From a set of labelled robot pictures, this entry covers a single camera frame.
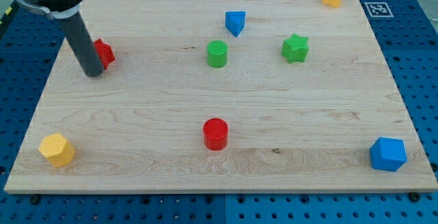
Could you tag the red star block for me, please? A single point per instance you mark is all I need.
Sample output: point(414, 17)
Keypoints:
point(105, 53)

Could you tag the green star block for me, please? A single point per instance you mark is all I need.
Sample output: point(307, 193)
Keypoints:
point(295, 48)

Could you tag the blue cube block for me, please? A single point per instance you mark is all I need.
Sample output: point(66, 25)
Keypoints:
point(388, 154)

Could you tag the wooden board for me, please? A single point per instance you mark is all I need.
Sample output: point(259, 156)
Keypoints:
point(305, 127)

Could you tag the blue triangle block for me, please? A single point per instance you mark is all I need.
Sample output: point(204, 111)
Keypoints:
point(235, 22)

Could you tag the white fiducial marker tag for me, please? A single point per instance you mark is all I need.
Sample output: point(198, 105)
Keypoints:
point(378, 9)

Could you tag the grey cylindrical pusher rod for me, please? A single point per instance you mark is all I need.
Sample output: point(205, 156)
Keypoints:
point(81, 44)

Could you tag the red cylinder block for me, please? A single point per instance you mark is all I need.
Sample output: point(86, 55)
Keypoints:
point(215, 134)

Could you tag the yellow hexagon block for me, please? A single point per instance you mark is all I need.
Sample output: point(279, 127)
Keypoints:
point(57, 150)

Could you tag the green cylinder block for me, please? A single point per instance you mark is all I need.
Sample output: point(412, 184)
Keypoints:
point(217, 53)

